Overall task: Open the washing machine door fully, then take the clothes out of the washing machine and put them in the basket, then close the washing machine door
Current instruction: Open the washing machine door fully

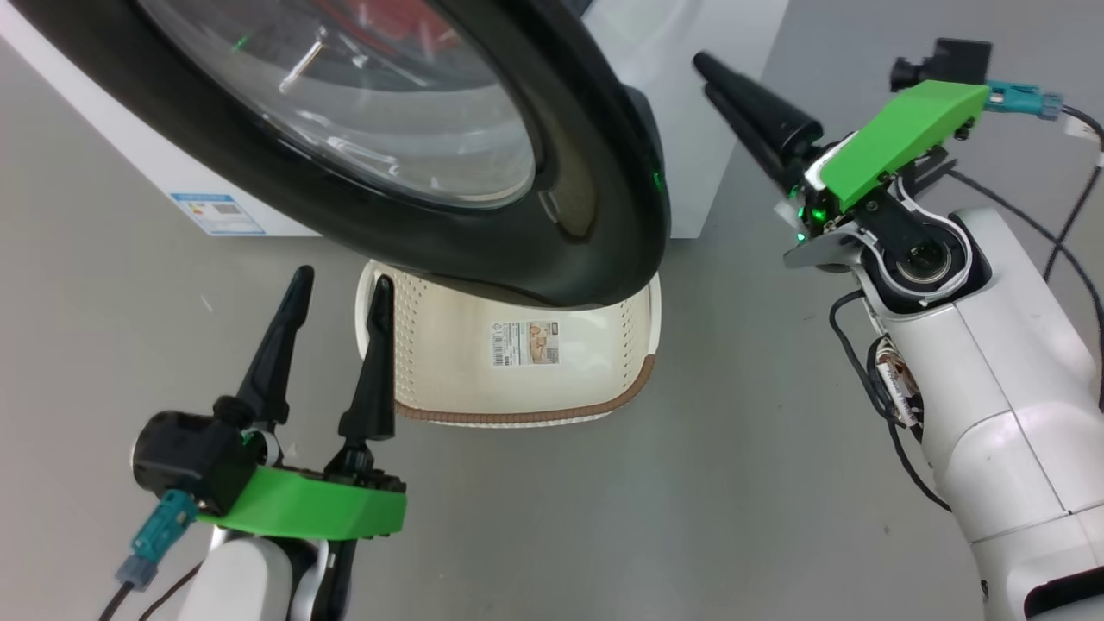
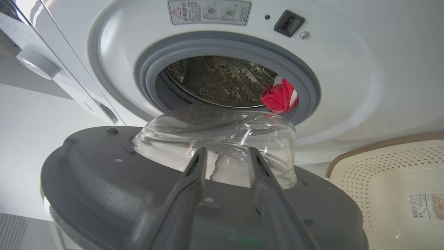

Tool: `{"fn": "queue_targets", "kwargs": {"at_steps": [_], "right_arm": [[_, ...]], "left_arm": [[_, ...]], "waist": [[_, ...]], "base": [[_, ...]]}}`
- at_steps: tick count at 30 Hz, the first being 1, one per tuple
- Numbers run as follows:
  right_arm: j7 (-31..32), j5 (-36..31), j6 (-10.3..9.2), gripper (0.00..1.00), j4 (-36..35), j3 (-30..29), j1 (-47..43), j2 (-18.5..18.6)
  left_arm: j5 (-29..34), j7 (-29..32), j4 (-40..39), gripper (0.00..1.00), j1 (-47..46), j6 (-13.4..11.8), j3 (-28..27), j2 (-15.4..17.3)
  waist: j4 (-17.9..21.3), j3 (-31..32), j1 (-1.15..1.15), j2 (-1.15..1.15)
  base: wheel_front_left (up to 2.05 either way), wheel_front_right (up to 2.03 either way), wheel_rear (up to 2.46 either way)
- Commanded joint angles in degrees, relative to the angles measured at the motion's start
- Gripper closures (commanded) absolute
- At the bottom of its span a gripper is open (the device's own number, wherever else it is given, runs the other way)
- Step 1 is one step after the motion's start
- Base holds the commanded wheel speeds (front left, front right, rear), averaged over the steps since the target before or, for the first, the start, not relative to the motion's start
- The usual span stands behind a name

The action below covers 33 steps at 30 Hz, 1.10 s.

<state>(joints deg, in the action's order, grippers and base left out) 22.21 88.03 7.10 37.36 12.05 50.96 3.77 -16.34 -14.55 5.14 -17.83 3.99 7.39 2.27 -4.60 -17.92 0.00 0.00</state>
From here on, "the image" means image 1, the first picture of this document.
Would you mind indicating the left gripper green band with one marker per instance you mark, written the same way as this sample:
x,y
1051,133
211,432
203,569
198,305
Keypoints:
x,y
319,509

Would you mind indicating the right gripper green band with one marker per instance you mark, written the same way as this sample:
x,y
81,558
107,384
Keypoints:
x,y
906,129

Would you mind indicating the black round glass washer door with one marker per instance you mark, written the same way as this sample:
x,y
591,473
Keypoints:
x,y
595,216

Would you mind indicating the red garment white stripes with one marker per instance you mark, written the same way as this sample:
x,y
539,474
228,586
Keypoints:
x,y
405,24

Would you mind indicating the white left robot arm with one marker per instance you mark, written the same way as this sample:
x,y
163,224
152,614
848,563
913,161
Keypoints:
x,y
241,578

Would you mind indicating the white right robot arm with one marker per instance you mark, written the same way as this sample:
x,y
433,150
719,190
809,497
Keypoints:
x,y
1000,405

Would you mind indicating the white front-load washing machine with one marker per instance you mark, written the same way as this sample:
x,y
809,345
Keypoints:
x,y
716,34

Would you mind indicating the cream laundry basket brown rim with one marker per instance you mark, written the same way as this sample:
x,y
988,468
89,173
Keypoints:
x,y
448,379

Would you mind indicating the basket product label sticker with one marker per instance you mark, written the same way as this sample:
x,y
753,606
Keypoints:
x,y
524,343

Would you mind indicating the blue energy label sticker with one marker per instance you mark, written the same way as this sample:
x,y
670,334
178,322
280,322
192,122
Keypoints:
x,y
220,214

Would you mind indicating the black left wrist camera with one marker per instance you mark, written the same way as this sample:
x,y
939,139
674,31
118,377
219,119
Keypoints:
x,y
190,457

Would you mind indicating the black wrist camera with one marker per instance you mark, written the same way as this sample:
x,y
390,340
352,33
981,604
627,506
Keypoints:
x,y
190,457
953,60

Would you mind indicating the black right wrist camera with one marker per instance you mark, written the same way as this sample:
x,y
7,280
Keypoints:
x,y
953,60

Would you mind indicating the teal left camera connector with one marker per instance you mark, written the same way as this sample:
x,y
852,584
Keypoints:
x,y
159,535

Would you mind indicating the teal camera connector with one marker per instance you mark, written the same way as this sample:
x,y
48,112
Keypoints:
x,y
1022,97
159,535

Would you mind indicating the teal right camera connector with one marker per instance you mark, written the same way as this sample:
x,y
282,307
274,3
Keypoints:
x,y
1022,97

